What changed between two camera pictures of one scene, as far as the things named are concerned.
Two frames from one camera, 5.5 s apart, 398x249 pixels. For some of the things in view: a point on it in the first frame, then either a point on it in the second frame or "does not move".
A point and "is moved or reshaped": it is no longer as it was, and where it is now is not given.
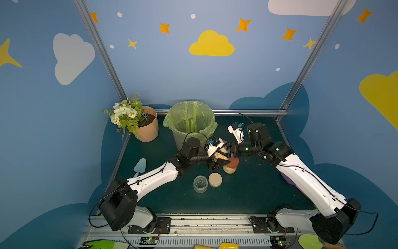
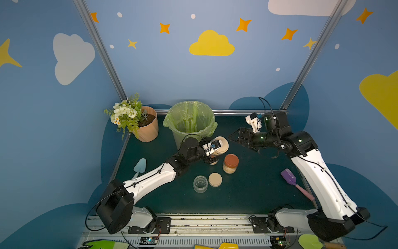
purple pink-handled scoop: (289, 181) does not move
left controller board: (148, 240) does not move
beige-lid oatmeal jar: (218, 155) is moved or reshaped
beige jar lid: (215, 179) does not move
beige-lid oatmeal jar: (200, 184) does not move
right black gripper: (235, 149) -> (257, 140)
